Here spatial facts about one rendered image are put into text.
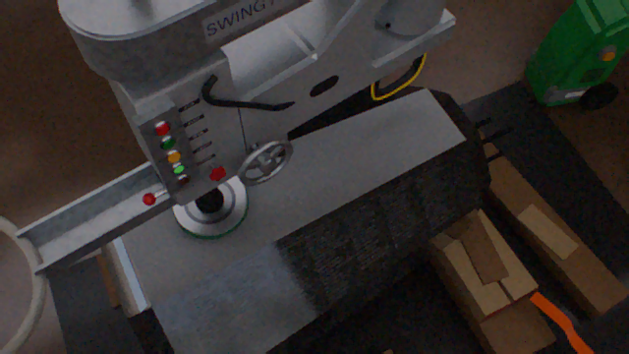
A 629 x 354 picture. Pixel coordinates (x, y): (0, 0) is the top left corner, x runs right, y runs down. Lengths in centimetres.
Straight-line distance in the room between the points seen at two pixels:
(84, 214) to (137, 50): 65
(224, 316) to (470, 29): 218
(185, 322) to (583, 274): 162
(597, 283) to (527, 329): 37
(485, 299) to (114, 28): 174
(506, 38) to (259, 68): 222
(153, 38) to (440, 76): 226
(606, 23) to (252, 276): 184
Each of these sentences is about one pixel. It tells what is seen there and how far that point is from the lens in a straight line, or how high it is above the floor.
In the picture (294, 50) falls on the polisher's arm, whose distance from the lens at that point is 132.
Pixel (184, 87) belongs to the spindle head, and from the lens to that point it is 111.
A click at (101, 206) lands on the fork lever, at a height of 106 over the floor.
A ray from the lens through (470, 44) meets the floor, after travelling 327.
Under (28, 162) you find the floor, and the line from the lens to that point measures 306.
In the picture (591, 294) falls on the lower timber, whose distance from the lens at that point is 262.
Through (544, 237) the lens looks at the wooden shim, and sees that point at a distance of 263.
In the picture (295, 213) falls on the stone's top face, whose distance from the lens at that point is 173.
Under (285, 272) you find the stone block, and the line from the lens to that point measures 174.
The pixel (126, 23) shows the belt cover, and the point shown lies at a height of 168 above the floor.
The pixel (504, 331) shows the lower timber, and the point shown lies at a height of 12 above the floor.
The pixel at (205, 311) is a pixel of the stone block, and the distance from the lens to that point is 172.
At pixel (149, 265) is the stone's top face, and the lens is 173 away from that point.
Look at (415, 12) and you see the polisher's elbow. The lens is 150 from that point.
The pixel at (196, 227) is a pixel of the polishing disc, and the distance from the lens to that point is 168.
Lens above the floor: 237
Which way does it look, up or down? 61 degrees down
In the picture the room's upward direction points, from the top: 1 degrees counter-clockwise
